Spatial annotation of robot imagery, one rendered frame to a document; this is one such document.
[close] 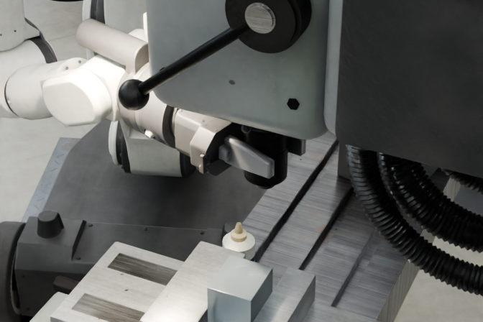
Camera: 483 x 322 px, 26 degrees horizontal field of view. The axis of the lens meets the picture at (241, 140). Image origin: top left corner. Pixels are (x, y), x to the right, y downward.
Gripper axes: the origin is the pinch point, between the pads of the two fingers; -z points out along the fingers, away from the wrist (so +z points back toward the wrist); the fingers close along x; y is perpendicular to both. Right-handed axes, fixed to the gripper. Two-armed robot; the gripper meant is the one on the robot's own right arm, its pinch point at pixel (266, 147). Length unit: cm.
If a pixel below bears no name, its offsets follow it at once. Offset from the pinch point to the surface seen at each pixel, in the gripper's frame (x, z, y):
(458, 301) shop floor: 120, 30, 123
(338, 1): -8.5, -13.9, -24.7
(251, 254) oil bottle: 4.2, 5.3, 20.1
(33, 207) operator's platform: 44, 102, 83
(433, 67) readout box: -29, -34, -35
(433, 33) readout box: -29, -34, -37
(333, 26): -8.4, -13.5, -22.2
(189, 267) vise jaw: -5.8, 6.3, 16.2
